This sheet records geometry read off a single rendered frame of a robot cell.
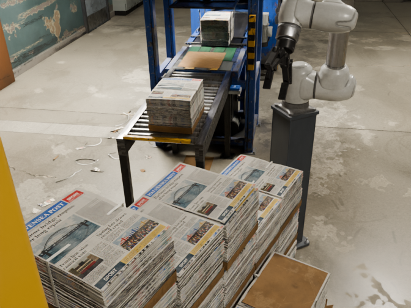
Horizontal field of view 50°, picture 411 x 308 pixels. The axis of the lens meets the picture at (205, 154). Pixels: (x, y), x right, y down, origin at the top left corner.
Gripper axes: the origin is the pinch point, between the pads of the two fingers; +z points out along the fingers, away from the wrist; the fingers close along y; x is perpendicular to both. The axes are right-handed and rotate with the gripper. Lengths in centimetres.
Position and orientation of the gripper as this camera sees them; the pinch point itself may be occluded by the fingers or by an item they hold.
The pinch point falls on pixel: (274, 91)
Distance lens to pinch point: 173.8
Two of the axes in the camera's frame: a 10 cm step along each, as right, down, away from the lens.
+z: -2.3, 9.7, -0.8
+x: -8.0, -1.4, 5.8
